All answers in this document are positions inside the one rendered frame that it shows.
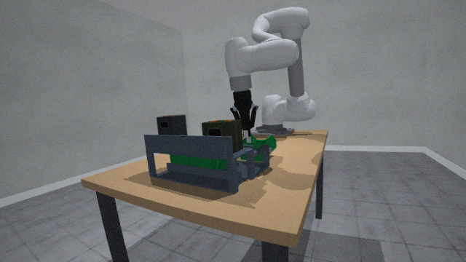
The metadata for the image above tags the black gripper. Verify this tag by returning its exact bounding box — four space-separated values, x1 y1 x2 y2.
230 90 258 143

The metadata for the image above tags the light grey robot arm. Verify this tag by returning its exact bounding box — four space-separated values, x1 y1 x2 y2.
225 7 316 133

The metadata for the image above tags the dark blue metal shelf rack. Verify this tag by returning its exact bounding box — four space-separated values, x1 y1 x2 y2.
144 135 272 194

